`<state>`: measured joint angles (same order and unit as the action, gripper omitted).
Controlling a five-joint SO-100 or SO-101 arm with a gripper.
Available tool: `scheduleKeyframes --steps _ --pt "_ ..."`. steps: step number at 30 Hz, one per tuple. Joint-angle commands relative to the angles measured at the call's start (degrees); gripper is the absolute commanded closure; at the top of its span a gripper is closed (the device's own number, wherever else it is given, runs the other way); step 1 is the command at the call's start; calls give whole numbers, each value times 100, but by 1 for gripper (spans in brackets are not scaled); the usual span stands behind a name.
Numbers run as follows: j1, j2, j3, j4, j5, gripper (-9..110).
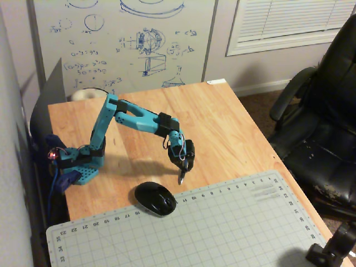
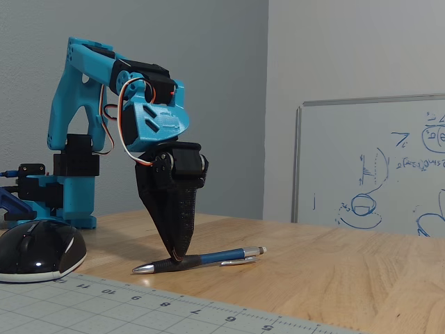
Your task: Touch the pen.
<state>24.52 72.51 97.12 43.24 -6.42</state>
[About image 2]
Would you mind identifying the whiteboard with blue drawings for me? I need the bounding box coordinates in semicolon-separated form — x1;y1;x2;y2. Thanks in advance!
291;93;445;238

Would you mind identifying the orange white gripper servo cable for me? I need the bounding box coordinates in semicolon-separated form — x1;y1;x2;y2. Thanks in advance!
117;77;156;166

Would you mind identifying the blue table clamp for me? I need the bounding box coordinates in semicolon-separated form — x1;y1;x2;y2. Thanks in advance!
0;186;38;223

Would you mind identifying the black computer mouse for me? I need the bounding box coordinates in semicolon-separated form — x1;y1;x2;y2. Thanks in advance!
0;219;88;284

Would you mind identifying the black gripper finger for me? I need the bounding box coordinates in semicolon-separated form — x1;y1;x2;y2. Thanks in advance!
173;184;204;262
136;184;177;261

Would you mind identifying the orange white arm servo cable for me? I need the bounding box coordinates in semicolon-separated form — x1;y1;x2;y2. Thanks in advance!
92;83;117;156

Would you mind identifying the blue and black pen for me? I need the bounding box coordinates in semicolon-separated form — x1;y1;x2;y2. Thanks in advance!
131;246;268;276

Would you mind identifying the grey cutting mat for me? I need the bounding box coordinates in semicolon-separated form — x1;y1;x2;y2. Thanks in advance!
0;272;364;334

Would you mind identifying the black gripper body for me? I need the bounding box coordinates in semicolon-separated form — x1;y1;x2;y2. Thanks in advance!
134;141;210;191

